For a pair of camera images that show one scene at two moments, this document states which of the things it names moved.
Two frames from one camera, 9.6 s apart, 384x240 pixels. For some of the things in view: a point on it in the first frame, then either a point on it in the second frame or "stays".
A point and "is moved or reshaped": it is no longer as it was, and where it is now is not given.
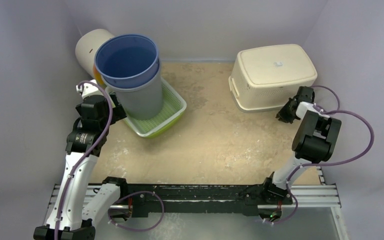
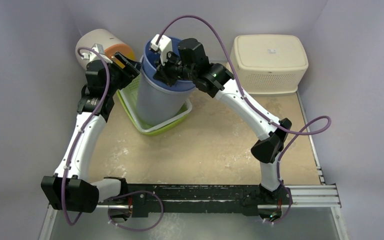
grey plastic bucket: [143, 102] stays
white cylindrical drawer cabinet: [86, 45] stays
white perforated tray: [174, 106] to [129, 94]
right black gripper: [287, 112] to [169, 68]
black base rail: [146, 198] stays
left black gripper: [119, 112] to [131, 69]
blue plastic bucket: [128, 60] to [149, 59]
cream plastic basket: [266, 77] is moved or reshaped
